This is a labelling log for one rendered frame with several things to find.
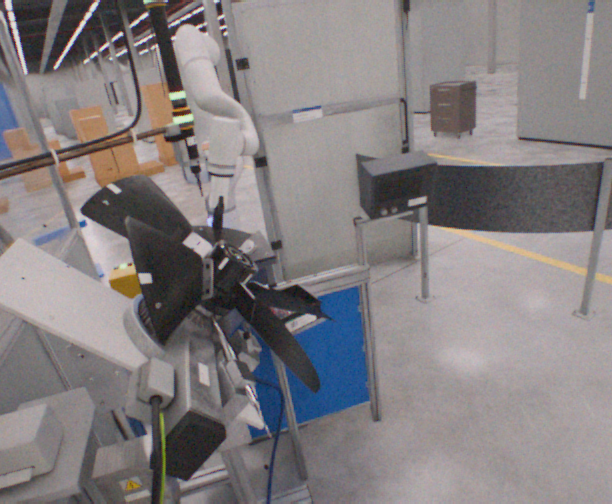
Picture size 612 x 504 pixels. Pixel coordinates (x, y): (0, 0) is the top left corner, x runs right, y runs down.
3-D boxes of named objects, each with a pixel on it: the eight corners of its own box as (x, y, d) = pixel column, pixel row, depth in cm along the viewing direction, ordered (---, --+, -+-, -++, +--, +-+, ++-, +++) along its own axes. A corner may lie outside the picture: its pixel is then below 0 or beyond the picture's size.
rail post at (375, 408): (374, 422, 200) (361, 284, 167) (370, 416, 204) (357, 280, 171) (381, 420, 201) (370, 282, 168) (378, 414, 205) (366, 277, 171)
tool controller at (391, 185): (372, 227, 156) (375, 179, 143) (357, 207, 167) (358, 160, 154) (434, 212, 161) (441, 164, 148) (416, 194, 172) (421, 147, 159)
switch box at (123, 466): (127, 502, 111) (97, 448, 102) (180, 485, 114) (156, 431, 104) (123, 533, 103) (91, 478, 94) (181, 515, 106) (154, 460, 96)
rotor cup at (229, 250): (234, 323, 100) (268, 283, 98) (183, 294, 93) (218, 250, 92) (228, 295, 113) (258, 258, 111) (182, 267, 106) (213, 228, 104)
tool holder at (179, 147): (184, 170, 94) (172, 126, 89) (166, 168, 98) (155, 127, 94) (214, 159, 99) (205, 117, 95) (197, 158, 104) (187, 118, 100)
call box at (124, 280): (117, 306, 140) (107, 279, 136) (121, 292, 149) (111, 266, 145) (164, 294, 143) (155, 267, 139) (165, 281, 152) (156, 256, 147)
